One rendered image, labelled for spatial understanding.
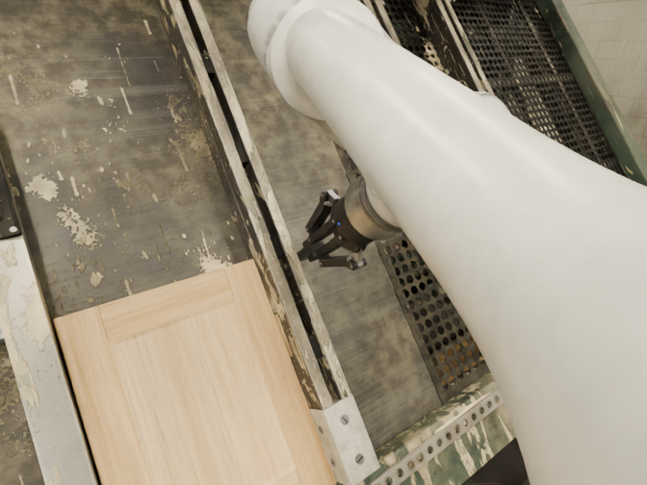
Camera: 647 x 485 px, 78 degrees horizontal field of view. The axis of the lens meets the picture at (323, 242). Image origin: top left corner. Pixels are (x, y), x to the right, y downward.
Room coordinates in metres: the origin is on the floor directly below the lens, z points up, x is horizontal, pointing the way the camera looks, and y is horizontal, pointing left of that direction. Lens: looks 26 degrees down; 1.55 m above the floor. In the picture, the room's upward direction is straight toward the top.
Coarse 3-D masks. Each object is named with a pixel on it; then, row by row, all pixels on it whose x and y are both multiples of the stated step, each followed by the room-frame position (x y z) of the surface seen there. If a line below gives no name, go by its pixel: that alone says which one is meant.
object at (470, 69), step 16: (416, 0) 1.40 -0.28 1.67; (432, 0) 1.35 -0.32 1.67; (448, 0) 1.37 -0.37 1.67; (432, 16) 1.35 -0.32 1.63; (448, 16) 1.32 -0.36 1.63; (432, 32) 1.34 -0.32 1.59; (448, 32) 1.29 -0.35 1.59; (448, 48) 1.29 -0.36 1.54; (464, 48) 1.29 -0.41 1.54; (448, 64) 1.28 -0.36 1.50; (464, 64) 1.24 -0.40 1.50; (464, 80) 1.23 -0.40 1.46; (480, 80) 1.23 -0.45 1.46
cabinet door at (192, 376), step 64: (64, 320) 0.47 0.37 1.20; (128, 320) 0.49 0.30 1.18; (192, 320) 0.53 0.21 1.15; (256, 320) 0.57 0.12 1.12; (128, 384) 0.44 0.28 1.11; (192, 384) 0.46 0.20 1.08; (256, 384) 0.50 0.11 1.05; (128, 448) 0.38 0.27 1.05; (192, 448) 0.40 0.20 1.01; (256, 448) 0.43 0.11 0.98; (320, 448) 0.46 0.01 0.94
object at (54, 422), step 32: (0, 256) 0.48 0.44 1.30; (0, 288) 0.45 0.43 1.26; (32, 288) 0.47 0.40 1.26; (0, 320) 0.43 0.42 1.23; (32, 320) 0.44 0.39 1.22; (32, 352) 0.41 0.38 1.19; (32, 384) 0.39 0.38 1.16; (64, 384) 0.40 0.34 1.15; (32, 416) 0.36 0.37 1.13; (64, 416) 0.37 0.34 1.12; (64, 448) 0.35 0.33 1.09; (64, 480) 0.32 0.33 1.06; (96, 480) 0.34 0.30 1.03
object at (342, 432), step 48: (192, 0) 0.90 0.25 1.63; (192, 48) 0.82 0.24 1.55; (192, 96) 0.82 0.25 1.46; (240, 144) 0.74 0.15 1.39; (240, 192) 0.67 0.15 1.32; (288, 240) 0.64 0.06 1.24; (288, 288) 0.58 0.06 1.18; (288, 336) 0.55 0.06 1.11; (336, 384) 0.50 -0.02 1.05; (336, 432) 0.45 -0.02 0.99; (336, 480) 0.43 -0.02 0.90
